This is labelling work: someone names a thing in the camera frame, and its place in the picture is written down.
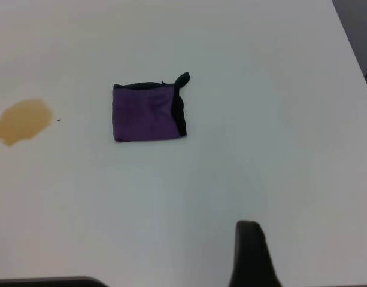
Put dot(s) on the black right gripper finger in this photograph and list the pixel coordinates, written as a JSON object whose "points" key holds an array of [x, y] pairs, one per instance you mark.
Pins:
{"points": [[252, 260]]}

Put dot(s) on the purple cloth with black trim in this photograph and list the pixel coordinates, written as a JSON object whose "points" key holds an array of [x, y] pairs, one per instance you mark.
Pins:
{"points": [[141, 113]]}

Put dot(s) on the brown coffee spill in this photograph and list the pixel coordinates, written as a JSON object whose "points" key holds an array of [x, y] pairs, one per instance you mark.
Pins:
{"points": [[21, 121]]}

